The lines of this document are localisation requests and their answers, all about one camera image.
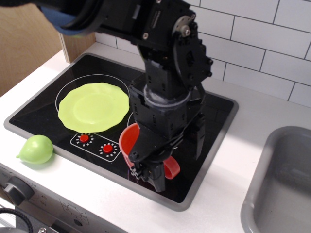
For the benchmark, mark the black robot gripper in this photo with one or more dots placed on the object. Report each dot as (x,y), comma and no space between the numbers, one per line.
(163,125)

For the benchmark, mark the orange plastic cup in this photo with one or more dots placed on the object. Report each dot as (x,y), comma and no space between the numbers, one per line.
(127,140)

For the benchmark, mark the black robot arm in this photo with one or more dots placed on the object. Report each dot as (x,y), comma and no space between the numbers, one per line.
(164,31)

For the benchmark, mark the lime green plastic plate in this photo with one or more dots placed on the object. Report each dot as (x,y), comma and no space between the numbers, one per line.
(93,108)

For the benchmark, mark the black toy stovetop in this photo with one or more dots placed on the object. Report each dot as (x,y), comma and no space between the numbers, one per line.
(100,152)

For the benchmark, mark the grey toy sink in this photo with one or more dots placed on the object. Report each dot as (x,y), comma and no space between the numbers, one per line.
(278,199)

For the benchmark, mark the green toy pear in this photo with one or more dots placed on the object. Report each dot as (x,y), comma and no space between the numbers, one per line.
(38,149)

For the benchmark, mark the grey oven front panel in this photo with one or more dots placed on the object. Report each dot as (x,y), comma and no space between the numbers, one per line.
(55,210)

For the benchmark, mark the grey oven knob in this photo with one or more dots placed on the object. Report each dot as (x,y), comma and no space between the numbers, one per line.
(18,191)

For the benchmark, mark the wooden side panel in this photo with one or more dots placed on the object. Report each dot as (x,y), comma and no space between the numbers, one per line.
(28,40)

